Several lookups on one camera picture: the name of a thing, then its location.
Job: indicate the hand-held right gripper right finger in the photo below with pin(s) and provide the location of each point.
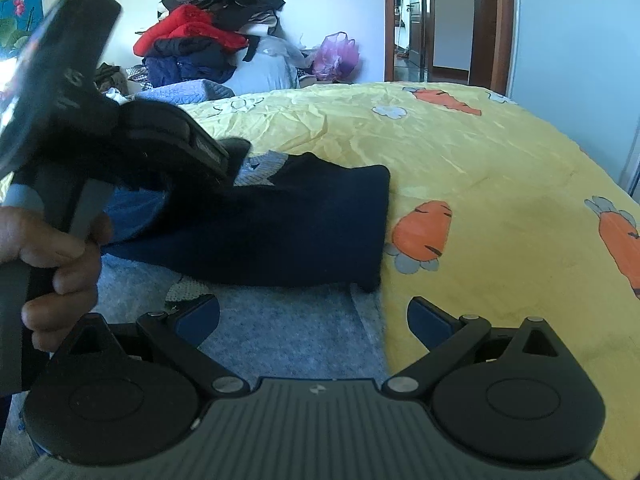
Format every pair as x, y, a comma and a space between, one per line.
427, 324

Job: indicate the navy blue garment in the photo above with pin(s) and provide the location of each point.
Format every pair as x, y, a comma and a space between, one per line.
190, 65

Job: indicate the person's left hand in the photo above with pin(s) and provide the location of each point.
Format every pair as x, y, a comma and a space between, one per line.
60, 255

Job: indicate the white wardrobe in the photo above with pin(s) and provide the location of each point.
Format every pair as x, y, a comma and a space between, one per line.
580, 60

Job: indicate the navy and grey small sweater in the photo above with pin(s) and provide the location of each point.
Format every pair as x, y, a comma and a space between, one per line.
280, 230

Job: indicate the purple plastic bag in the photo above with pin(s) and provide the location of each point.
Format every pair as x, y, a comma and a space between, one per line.
335, 57

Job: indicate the yellow carrot print bedsheet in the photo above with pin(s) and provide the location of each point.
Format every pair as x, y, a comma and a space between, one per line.
500, 160

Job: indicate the white pillow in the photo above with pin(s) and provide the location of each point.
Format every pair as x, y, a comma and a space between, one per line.
265, 70

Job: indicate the brown wooden door frame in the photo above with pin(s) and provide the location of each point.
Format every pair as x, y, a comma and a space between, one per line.
492, 25

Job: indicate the red garment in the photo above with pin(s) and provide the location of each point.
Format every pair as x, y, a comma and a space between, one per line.
190, 27

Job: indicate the lotus wall poster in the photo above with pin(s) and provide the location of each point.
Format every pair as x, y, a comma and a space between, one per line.
17, 15

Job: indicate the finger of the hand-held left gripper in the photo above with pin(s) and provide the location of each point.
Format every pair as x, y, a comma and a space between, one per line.
165, 132

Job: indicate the dark patterned cloth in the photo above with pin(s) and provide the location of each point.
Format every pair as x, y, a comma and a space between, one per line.
112, 77

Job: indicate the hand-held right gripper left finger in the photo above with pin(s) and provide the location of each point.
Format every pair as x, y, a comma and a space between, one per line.
197, 321

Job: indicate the light blue quilted cloth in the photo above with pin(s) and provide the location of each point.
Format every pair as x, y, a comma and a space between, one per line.
185, 92

